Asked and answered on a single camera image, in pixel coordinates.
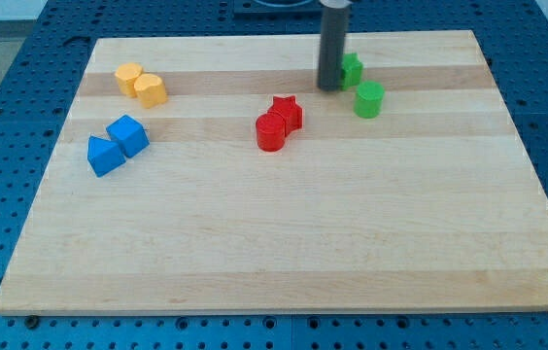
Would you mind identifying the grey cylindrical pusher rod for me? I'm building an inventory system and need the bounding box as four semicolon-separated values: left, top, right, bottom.
317;0;351;91

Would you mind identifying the red star block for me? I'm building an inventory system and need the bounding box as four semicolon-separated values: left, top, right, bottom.
268;95;303;136

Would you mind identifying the green cylinder block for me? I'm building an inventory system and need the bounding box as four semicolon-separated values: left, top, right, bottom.
354;81;385;119

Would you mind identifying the light wooden board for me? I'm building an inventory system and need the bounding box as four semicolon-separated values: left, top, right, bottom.
0;30;548;316

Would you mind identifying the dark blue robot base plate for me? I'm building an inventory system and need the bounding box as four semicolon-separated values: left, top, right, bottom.
230;0;322;19

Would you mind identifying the blue triangle block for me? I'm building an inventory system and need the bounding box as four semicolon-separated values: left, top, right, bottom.
87;136;125;177

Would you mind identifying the green star block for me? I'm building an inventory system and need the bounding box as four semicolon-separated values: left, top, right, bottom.
341;52;363;90

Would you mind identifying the red cylinder block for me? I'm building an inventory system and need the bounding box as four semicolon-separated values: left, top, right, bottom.
256;113;286;152

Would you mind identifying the blue cube block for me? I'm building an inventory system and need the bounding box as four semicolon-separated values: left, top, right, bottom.
106;115;150;158

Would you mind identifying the yellow hexagon block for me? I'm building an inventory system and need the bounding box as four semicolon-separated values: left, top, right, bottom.
115;62;144;98

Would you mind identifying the yellow heart block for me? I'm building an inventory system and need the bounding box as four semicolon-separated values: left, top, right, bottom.
134;73;168;108

